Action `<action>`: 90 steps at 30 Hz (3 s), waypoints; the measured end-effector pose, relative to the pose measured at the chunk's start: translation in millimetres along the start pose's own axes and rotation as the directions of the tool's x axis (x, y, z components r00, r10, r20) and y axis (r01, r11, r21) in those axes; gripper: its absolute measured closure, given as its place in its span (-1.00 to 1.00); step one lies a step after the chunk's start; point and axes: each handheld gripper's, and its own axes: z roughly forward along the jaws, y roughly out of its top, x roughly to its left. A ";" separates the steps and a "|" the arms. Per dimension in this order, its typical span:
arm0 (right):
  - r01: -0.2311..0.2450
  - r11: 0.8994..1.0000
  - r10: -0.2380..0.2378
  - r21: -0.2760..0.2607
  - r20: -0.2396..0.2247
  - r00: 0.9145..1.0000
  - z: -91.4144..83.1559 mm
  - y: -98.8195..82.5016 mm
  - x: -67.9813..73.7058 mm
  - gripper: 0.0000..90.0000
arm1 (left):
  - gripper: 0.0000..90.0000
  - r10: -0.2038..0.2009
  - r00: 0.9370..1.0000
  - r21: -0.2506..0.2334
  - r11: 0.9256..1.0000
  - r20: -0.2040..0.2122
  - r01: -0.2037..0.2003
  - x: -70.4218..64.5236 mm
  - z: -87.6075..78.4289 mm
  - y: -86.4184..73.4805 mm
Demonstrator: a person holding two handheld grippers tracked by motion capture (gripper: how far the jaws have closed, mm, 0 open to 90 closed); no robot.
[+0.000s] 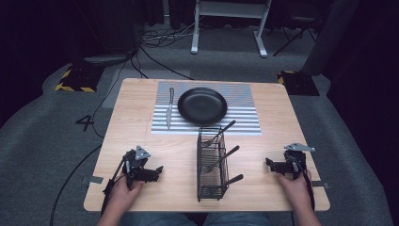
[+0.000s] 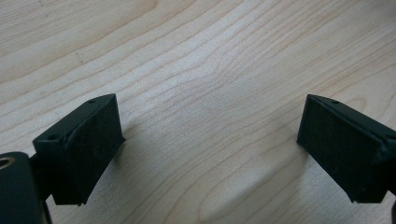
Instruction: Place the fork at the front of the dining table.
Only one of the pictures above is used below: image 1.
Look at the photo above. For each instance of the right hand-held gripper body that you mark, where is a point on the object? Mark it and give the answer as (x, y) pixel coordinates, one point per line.
(296, 160)

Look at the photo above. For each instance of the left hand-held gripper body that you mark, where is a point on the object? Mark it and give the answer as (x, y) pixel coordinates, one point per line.
(134, 163)

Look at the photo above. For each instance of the person's right hand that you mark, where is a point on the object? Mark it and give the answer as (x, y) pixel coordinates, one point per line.
(295, 194)

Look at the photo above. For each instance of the person's left hand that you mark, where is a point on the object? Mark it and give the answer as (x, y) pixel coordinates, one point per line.
(124, 193)

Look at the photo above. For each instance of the grey tape piece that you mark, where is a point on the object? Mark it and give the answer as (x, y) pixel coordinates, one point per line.
(96, 180)
(321, 185)

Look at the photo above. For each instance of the grey striped placemat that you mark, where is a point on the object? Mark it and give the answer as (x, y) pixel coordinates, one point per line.
(244, 122)

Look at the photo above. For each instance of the silver table knife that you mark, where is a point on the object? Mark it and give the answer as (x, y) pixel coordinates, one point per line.
(170, 109)

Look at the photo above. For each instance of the black yellow-striped stand base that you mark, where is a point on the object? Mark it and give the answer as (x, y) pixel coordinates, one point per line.
(299, 83)
(80, 80)

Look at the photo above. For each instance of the black round plate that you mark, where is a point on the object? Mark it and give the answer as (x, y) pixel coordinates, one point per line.
(202, 106)

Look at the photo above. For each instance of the black tripod stand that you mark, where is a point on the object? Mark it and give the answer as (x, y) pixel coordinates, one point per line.
(293, 37)

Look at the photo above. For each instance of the dark equipment stand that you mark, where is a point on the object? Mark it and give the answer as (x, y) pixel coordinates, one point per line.
(109, 37)

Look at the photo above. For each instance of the grey padded pillar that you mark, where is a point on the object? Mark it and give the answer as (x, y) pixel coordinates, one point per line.
(332, 34)

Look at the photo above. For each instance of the white metal desk frame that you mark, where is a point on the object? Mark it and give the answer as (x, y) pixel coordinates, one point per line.
(230, 9)

